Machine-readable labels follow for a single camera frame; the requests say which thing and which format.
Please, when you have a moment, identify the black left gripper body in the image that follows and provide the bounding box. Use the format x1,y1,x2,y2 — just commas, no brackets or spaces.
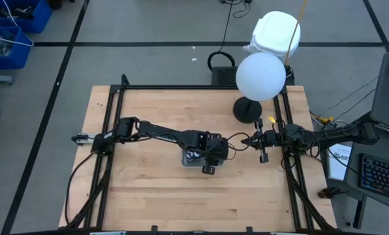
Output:
194,130,230,176

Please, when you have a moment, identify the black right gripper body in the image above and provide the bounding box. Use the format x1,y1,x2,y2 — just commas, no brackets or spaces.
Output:
253,117,279,164

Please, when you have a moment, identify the grey plastic tray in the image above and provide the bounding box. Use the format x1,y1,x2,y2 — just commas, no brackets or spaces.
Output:
181,148,224,168

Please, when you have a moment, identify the white globe lamp black base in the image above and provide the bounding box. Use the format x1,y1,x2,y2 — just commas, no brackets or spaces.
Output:
232,52,287,125

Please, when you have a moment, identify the black perforated box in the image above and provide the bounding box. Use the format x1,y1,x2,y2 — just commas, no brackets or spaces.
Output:
211,65,296,87

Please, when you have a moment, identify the white printed paper sheet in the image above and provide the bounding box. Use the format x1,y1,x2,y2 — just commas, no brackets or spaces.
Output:
326,142,354,182

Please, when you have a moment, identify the grey desk with keyboard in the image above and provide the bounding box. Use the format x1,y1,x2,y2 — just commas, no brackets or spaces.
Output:
343,121,389,215

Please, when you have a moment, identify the black backlit keyboard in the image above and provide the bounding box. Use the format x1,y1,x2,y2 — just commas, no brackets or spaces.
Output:
359,153,389,202

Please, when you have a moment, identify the blue plastic storage bin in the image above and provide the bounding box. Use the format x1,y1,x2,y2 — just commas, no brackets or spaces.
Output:
0,0,54,34
0,26,34,71

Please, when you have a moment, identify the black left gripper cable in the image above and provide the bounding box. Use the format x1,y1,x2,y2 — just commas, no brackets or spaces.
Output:
225,131,251,161

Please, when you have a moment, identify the black looped floor cable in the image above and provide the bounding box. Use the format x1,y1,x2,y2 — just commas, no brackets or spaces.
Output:
207,0,236,72

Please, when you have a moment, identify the yellow hanging cord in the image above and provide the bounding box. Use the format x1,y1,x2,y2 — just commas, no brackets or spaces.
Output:
284,0,309,66

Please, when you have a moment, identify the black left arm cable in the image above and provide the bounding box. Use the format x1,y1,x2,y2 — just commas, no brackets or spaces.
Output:
63,153,96,226

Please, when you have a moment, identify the white cable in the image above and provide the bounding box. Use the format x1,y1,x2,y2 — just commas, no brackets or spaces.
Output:
0,0,35,47

